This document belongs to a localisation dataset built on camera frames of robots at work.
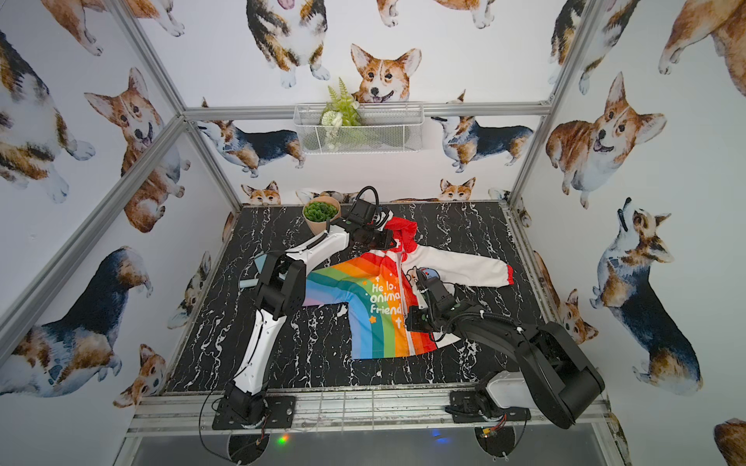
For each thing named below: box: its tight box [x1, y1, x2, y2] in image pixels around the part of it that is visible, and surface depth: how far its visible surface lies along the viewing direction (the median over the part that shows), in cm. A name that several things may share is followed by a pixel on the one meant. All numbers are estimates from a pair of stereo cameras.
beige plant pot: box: [302, 196, 341, 235], surface depth 106 cm
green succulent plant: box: [304, 200, 340, 223], surface depth 106 cm
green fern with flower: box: [320, 76, 364, 151], surface depth 86 cm
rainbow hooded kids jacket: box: [302, 218, 515, 361], surface depth 95 cm
